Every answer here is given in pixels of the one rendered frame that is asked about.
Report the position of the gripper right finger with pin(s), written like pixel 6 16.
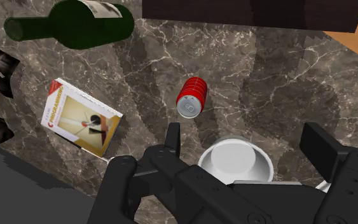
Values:
pixel 340 167

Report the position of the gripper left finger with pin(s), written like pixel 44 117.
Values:
pixel 166 173

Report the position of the white bowl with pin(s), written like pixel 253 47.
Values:
pixel 234 161

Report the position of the red drink can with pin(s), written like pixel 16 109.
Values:
pixel 192 96

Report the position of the white and yellow book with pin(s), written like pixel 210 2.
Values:
pixel 82 119

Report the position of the dark green glass bottle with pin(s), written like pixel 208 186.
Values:
pixel 73 26

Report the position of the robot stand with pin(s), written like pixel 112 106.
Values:
pixel 253 12

